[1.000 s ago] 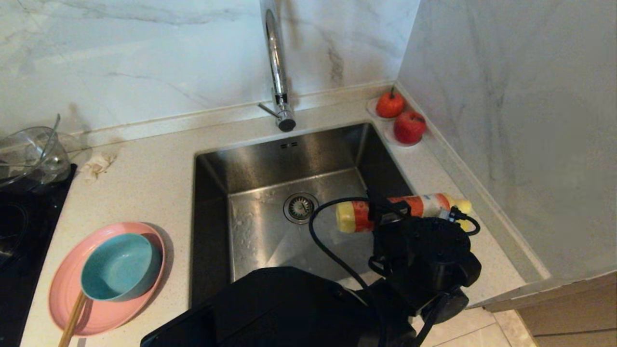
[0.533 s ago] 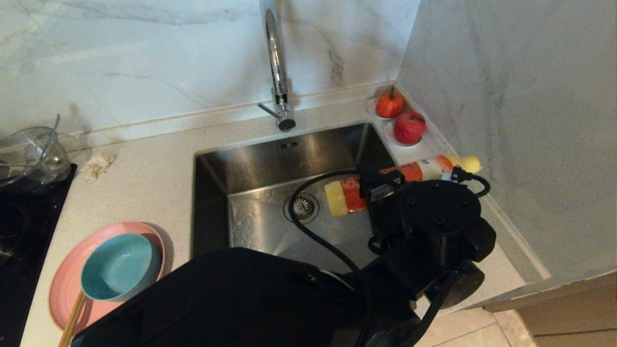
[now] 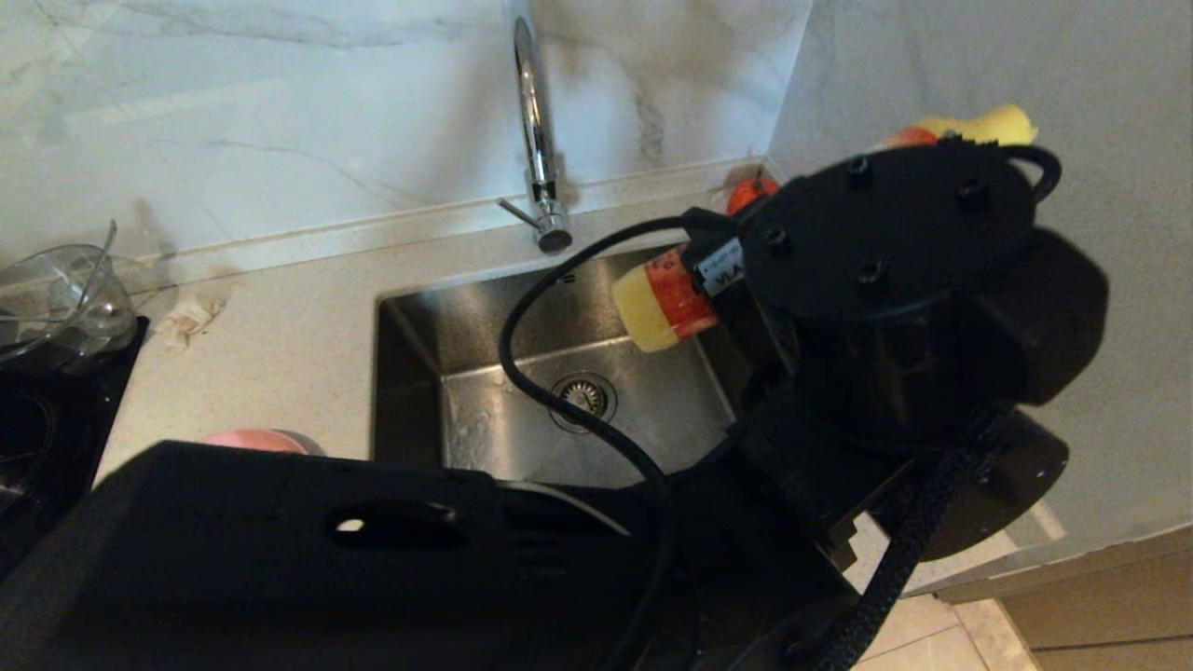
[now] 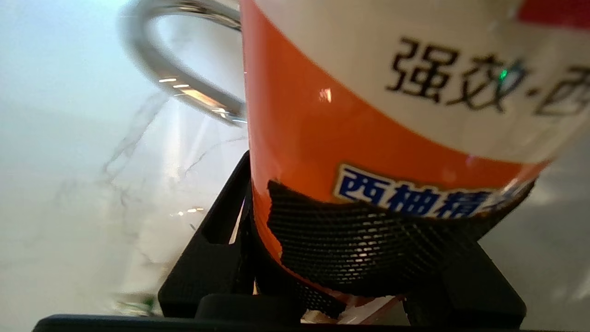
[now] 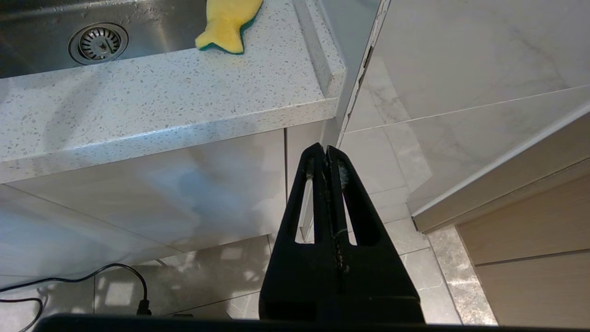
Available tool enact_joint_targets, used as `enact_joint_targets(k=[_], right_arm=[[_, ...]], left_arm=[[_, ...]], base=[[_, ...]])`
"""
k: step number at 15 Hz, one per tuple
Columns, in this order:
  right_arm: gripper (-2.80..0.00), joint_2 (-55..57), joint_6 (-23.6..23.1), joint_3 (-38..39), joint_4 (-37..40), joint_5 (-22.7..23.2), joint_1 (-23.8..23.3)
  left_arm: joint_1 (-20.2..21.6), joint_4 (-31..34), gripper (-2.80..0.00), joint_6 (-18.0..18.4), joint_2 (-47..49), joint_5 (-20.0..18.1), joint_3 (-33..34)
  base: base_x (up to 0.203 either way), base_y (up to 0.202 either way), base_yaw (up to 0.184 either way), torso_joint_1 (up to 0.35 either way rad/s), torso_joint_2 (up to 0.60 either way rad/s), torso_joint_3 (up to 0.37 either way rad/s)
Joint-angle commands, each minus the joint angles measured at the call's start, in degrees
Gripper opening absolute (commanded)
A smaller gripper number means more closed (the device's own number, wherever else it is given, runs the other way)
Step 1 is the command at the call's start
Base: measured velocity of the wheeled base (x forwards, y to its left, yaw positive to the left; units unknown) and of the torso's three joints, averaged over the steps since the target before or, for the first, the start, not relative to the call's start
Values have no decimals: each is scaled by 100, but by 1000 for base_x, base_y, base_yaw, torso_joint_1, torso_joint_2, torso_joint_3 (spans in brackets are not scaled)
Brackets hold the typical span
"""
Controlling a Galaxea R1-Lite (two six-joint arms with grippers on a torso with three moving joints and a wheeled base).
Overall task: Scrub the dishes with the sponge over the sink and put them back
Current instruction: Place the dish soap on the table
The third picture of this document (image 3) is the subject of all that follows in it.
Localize orange dish soap bottle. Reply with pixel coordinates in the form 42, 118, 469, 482
610, 104, 1038, 353

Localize stainless steel sink basin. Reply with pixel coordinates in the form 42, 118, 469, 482
371, 244, 775, 487

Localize round metal drain strainer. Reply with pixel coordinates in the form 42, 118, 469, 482
548, 373, 619, 435

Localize chrome gooseneck faucet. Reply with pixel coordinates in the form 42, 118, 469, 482
499, 0, 575, 256

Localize red toy tomato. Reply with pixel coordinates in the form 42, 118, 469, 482
727, 172, 782, 217

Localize pink plate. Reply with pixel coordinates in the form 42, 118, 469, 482
200, 428, 322, 459

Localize crumpled white tissue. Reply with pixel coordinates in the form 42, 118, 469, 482
154, 292, 230, 351

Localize clear glass cup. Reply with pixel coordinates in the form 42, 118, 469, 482
51, 256, 141, 357

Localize thin metal spoon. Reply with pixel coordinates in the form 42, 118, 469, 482
78, 220, 119, 314

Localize black induction cooktop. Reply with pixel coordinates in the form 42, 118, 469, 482
0, 317, 152, 579

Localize clear glass bowl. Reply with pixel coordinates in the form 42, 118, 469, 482
0, 244, 120, 367

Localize light wooden cabinet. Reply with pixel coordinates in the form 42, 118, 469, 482
909, 522, 1193, 671

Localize smooth black arm cable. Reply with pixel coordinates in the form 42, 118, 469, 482
499, 214, 747, 671

